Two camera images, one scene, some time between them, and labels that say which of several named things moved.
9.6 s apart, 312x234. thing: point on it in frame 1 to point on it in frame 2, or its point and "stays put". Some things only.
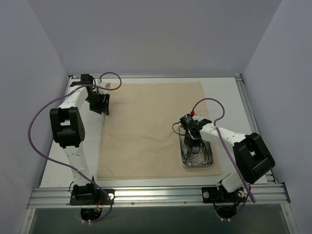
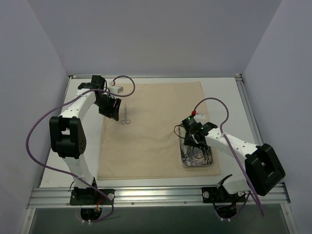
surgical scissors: x=187 y=158 to x=123 y=122
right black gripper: x=192 y=142 stays put
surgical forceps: x=208 y=153 stays put
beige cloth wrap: x=141 y=137 stays put
